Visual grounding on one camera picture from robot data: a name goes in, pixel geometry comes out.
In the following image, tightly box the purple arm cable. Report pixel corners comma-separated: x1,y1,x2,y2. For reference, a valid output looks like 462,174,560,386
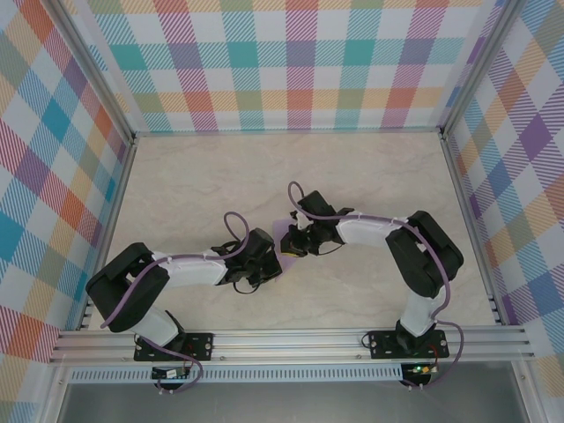
287,180,466,391
100,211,255,396

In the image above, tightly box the purple cloth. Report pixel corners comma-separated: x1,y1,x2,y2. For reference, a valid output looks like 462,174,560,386
271,219,299,283

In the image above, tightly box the aluminium frame post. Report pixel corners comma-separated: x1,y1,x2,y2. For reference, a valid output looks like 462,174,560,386
51,0,137,146
438,0,521,142

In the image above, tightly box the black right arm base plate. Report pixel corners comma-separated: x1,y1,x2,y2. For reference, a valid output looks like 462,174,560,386
367,330,450,360

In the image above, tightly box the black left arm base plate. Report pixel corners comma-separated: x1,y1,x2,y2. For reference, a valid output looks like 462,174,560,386
133,333,216,362

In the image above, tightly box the slotted grey cable duct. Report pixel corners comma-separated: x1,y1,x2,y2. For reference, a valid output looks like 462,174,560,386
69,364,404,383

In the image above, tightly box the aluminium table edge rail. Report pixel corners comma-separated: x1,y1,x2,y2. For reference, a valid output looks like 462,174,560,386
131,126,446,138
77,140,137,331
440,134,506,327

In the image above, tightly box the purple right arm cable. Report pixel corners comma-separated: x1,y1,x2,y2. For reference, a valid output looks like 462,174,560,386
287,180,466,391

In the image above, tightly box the aluminium mounting rail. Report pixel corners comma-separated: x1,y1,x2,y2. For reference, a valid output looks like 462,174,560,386
48,325,537,365

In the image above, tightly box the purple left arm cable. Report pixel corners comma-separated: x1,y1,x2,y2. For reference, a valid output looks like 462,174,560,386
100,211,255,396

